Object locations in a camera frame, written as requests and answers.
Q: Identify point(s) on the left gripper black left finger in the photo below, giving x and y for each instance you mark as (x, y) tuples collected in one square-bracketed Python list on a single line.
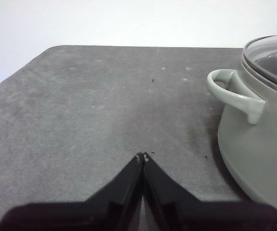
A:
[(92, 214)]

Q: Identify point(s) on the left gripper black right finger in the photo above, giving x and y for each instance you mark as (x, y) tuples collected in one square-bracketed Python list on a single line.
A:
[(189, 214)]

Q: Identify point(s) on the glass lid with green knob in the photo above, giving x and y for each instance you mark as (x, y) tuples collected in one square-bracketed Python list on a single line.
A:
[(273, 55)]

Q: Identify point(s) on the pale green electric steamer pot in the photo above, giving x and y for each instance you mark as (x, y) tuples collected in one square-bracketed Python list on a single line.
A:
[(249, 144)]

